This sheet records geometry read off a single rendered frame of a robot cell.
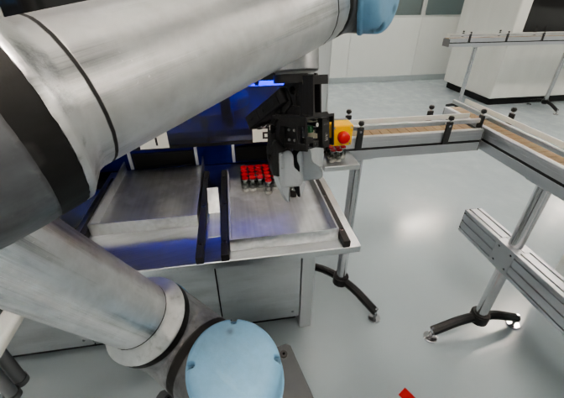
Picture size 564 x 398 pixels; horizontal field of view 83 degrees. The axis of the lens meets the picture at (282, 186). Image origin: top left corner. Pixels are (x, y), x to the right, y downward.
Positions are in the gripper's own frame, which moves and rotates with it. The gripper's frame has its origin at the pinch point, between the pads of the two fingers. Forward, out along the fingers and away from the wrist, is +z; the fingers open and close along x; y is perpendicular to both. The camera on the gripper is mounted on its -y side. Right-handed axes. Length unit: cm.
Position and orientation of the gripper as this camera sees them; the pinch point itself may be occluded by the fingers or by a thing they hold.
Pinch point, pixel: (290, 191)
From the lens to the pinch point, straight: 58.1
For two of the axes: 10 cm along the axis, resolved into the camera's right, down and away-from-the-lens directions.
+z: 0.4, 9.5, 3.0
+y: 7.1, 1.8, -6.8
